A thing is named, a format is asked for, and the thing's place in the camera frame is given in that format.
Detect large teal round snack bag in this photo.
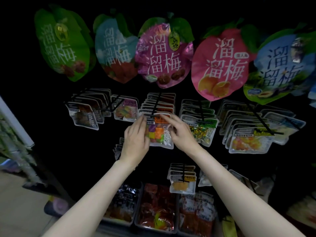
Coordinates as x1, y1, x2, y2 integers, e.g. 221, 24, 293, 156
93, 13, 140, 84

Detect person's right forearm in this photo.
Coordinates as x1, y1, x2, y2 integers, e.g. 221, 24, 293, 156
190, 145, 307, 237

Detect white red-label snack bag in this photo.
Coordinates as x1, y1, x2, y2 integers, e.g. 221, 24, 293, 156
286, 192, 316, 229
254, 176, 277, 200

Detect clear tray of dark candies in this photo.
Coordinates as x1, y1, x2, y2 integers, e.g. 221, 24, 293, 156
101, 182, 143, 226

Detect clear white candy packets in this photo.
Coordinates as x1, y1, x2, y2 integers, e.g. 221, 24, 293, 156
217, 99, 307, 145

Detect row of small clear pouches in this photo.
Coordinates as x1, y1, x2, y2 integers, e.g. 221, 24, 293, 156
167, 163, 257, 196

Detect large green round snack bag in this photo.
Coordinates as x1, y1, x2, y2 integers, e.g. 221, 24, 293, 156
34, 6, 97, 82

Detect row of green wrapped packets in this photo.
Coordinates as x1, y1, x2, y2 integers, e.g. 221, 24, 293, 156
0, 113, 45, 185

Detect clear tray of mixed candies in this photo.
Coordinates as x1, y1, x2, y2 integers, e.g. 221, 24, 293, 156
177, 190, 218, 237

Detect person's left forearm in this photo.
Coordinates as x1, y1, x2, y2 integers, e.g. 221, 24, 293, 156
42, 158, 139, 237

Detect small yellow green pouch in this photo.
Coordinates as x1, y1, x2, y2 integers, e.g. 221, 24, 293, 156
221, 217, 238, 237

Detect blue round snack bag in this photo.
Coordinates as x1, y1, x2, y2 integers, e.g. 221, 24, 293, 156
243, 29, 316, 105

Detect clear green candy packets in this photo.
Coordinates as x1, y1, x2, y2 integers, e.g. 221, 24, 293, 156
180, 99, 219, 147

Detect clear tray of red candies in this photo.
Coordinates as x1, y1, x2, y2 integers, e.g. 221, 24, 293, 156
134, 182, 179, 233

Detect clear yellow-label candy bag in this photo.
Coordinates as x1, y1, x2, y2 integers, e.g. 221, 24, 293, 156
228, 126, 275, 154

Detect small pink floor object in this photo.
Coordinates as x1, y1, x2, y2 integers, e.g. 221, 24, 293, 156
44, 196, 70, 218

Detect clear colourful-cube candy bag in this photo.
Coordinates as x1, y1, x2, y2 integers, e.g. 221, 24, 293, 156
140, 114, 174, 149
141, 92, 177, 114

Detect small clear purple-label pouch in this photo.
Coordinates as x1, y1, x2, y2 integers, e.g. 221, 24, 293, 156
113, 137, 125, 161

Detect person's left hand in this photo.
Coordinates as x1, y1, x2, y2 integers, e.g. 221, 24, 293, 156
120, 114, 150, 168

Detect small pink round snack bag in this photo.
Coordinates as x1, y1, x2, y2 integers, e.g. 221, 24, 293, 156
191, 24, 260, 102

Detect person's right hand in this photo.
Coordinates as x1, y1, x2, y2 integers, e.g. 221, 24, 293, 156
160, 113, 203, 157

